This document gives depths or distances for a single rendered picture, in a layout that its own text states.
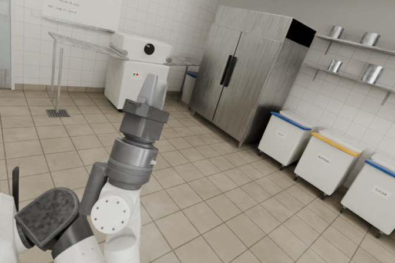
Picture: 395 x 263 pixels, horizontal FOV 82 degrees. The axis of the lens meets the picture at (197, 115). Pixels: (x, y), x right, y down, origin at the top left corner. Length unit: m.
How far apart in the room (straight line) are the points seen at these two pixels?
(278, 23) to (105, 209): 3.29
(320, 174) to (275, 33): 1.97
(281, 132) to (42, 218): 3.23
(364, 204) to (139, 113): 3.17
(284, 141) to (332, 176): 0.73
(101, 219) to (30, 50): 3.89
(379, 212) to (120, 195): 3.15
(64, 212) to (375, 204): 3.15
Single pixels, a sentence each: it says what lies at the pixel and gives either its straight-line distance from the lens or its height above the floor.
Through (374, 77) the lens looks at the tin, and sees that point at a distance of 3.65.
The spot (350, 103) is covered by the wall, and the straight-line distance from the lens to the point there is 3.91.
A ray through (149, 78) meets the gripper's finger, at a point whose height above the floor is 1.47.
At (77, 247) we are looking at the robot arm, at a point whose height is 1.07.
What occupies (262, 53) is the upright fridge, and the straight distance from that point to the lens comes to 3.46.
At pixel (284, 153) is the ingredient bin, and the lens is 3.58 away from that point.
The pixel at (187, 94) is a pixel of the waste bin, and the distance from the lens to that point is 5.07.
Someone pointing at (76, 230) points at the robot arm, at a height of 1.09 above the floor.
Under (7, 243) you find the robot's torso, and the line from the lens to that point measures 0.63.
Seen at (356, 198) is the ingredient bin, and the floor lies 0.30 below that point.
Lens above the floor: 1.58
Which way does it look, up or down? 20 degrees down
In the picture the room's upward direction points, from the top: 17 degrees clockwise
